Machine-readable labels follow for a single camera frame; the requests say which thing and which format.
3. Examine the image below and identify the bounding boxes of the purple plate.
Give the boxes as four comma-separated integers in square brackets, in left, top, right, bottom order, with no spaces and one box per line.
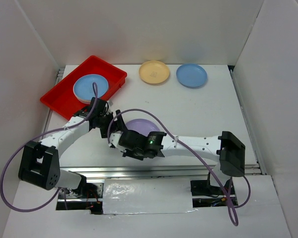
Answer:
[75,95,91,104]
[126,119,160,136]

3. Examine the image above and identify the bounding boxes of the blue plate front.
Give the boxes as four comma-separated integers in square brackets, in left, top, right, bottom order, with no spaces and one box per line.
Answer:
[73,74,109,101]

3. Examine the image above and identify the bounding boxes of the blue plate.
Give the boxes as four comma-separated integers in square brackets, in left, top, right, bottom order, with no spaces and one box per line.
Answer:
[73,74,109,101]
[176,63,208,88]

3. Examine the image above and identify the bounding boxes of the yellow plate back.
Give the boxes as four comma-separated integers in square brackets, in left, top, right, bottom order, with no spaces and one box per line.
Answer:
[139,60,170,85]

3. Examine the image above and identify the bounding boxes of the blue plate back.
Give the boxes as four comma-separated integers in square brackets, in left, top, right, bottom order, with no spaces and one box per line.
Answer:
[176,63,208,88]

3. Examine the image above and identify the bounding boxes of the purple plate front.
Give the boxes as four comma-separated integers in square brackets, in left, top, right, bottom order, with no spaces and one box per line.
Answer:
[75,95,91,104]

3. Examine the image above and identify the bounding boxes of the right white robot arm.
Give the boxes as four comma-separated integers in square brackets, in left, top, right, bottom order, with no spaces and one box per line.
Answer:
[107,111,246,196]

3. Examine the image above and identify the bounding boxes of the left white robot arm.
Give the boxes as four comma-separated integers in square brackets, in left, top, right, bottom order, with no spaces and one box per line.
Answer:
[18,98,113,198]

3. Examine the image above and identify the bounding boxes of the red plastic bin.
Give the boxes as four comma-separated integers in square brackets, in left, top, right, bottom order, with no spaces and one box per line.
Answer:
[40,56,127,120]

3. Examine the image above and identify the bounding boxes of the white foil covered panel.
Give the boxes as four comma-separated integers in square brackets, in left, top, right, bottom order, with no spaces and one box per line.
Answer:
[102,178,194,215]

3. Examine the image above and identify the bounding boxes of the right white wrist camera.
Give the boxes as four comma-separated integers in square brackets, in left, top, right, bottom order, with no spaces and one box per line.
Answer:
[109,131,124,151]

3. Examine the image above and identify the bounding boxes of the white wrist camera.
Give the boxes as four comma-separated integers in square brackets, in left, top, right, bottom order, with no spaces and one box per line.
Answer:
[107,100,113,107]
[109,131,124,151]

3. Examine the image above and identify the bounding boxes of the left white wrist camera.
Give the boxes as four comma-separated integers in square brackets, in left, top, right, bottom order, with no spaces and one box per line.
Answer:
[107,100,113,107]

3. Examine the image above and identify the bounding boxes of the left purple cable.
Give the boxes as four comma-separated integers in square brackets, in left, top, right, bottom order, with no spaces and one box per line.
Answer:
[0,81,99,213]

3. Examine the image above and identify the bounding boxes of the aluminium rail frame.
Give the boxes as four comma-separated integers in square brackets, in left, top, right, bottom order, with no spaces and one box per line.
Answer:
[60,64,261,178]

